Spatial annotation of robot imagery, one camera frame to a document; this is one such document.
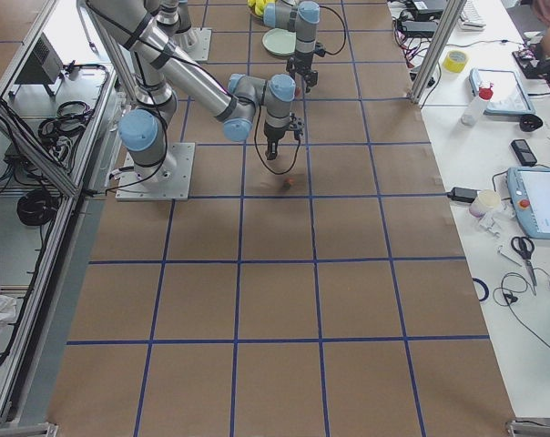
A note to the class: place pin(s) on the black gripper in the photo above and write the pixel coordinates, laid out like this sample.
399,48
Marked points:
272,136
301,62

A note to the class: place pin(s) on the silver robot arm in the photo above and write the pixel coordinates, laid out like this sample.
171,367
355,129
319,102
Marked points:
300,18
155,32

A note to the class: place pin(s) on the light green plate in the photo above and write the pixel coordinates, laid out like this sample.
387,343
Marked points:
279,42

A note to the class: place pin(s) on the left red strawberry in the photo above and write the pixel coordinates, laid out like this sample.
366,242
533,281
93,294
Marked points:
288,183

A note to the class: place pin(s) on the yellow banana bunch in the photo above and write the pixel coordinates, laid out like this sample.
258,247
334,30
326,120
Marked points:
257,7

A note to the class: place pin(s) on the black laptop power brick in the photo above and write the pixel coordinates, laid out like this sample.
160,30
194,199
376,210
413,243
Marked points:
415,29

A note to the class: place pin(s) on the yellow tape roll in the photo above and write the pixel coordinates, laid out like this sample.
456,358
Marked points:
455,61

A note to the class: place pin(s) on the clear bottle red cap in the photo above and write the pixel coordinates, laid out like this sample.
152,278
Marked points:
476,108

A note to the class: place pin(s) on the far teach pendant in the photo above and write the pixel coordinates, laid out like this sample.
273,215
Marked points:
509,95

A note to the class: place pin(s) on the teach pendant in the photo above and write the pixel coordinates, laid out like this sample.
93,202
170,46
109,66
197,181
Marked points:
509,95
529,189

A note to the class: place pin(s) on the paper cup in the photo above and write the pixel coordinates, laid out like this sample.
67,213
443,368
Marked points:
486,201

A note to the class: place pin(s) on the black phone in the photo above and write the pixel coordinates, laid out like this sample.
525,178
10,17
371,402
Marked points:
523,152

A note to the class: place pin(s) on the grey control box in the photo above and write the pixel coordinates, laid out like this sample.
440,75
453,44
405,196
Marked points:
43,67

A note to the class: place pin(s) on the near teach pendant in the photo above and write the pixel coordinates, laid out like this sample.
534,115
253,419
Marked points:
529,189

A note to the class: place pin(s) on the black scissors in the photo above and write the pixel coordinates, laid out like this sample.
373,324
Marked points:
524,247

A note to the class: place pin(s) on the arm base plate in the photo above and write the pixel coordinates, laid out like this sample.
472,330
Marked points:
195,42
172,181

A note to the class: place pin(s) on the aluminium frame post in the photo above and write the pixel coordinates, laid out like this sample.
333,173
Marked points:
446,25

